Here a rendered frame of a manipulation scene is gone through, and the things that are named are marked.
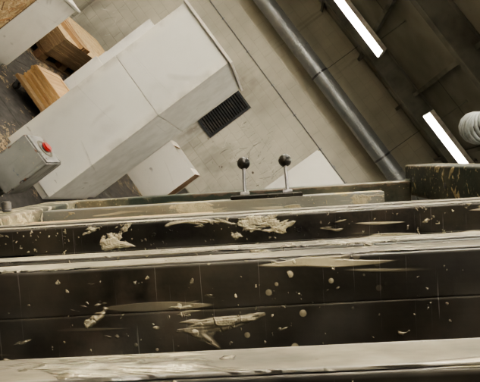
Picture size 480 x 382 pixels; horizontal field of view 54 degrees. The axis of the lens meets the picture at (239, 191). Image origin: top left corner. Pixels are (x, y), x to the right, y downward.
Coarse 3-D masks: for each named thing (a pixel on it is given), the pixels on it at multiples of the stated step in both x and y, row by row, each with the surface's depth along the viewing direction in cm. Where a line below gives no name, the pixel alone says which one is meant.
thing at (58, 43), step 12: (60, 24) 618; (72, 24) 707; (48, 36) 590; (60, 36) 589; (84, 36) 736; (48, 48) 590; (60, 48) 599; (72, 48) 616; (96, 48) 774; (48, 60) 627; (60, 60) 624; (72, 60) 642; (84, 60) 663
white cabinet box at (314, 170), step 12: (312, 156) 481; (300, 168) 482; (312, 168) 481; (324, 168) 480; (276, 180) 484; (288, 180) 483; (300, 180) 482; (312, 180) 481; (324, 180) 480; (336, 180) 478
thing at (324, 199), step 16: (352, 192) 132; (368, 192) 129; (80, 208) 135; (96, 208) 132; (112, 208) 132; (128, 208) 132; (144, 208) 131; (160, 208) 131; (176, 208) 131; (192, 208) 131; (208, 208) 131; (224, 208) 130; (240, 208) 130; (256, 208) 130; (272, 208) 130
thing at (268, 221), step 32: (32, 224) 68; (64, 224) 65; (96, 224) 63; (128, 224) 63; (160, 224) 63; (192, 224) 62; (224, 224) 62; (256, 224) 62; (288, 224) 62; (320, 224) 62; (352, 224) 62; (384, 224) 61; (416, 224) 61; (448, 224) 61; (0, 256) 64; (32, 256) 63
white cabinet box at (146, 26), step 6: (144, 24) 522; (150, 24) 522; (138, 30) 523; (144, 30) 522; (126, 36) 524; (132, 36) 524; (138, 36) 523; (120, 42) 525; (126, 42) 524; (114, 48) 525; (120, 48) 525; (108, 54) 526; (114, 54) 525; (102, 60) 526; (108, 60) 526
